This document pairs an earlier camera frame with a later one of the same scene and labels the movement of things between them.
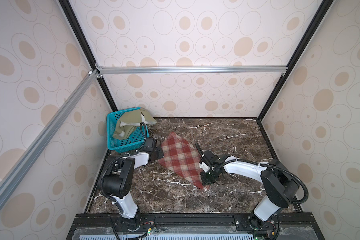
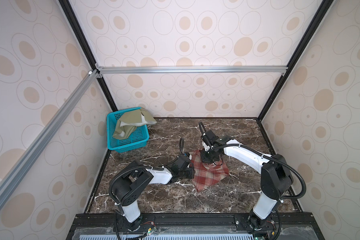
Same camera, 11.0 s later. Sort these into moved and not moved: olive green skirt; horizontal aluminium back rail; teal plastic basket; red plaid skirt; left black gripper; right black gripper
Moved: right black gripper; left black gripper; red plaid skirt
Not moved: teal plastic basket; olive green skirt; horizontal aluminium back rail
